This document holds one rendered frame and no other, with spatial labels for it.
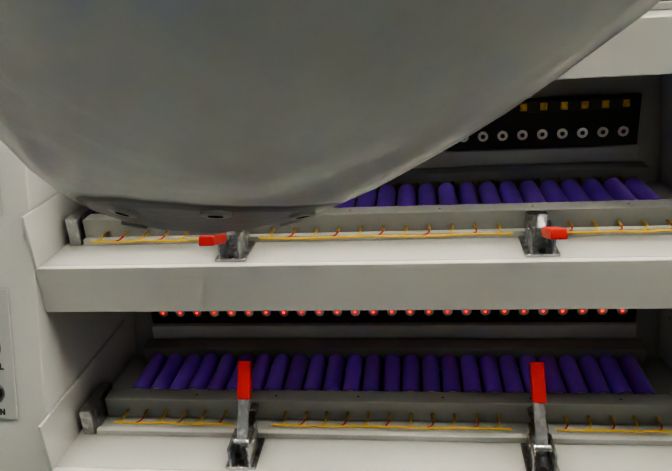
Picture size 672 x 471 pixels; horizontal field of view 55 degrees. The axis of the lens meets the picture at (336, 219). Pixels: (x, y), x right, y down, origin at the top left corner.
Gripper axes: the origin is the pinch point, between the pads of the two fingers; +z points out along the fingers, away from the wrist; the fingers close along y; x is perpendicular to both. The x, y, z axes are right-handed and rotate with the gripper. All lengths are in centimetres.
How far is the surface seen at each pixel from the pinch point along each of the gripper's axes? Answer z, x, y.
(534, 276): 19.6, -10.1, 13.4
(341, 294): 20.3, -11.3, -2.7
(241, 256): 19.7, -7.9, -11.5
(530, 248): 19.5, -7.8, 13.2
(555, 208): 22.6, -4.0, 16.1
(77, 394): 27.1, -20.7, -30.2
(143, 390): 30.0, -20.6, -24.6
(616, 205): 23.0, -3.8, 21.3
